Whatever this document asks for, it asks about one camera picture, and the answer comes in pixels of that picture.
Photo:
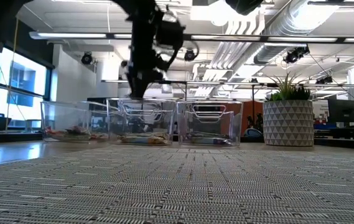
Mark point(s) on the grey woven placemat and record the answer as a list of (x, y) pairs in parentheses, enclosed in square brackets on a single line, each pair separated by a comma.
[(195, 193)]

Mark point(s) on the dark office desk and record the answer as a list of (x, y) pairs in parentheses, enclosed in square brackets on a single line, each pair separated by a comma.
[(344, 133)]

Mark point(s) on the silver ventilation duct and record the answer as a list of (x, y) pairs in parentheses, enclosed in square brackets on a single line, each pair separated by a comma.
[(288, 31)]

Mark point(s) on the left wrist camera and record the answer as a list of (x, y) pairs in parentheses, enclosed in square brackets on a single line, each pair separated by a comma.
[(170, 34)]

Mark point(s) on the black track light cluster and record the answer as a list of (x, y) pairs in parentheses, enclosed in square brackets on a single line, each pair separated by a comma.
[(324, 80), (293, 56)]

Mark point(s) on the orange room partition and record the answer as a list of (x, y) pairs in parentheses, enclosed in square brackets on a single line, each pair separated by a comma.
[(251, 115)]

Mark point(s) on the blue round object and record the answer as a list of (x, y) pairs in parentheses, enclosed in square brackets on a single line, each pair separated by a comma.
[(253, 133)]

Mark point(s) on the large office window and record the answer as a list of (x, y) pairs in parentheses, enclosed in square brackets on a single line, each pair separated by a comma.
[(24, 77)]

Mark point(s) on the long linear ceiling light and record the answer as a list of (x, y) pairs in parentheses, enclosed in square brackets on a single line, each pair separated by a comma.
[(71, 35)]

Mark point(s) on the green plant in patterned pot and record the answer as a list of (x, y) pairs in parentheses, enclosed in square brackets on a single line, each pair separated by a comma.
[(288, 124)]

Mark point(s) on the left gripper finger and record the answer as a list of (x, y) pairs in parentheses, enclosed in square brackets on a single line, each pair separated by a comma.
[(134, 87), (145, 87)]

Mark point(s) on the clear plastic bin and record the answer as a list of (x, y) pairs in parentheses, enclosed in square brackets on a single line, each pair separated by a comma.
[(209, 124), (142, 121), (71, 115)]

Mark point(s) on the black ceiling dome camera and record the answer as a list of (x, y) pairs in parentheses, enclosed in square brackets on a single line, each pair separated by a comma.
[(86, 58), (189, 55)]

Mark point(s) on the black computer monitor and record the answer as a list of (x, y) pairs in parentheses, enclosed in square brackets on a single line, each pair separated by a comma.
[(343, 110)]

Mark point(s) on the black metal rack frame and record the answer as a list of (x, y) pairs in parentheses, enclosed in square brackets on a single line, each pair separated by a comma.
[(176, 82)]

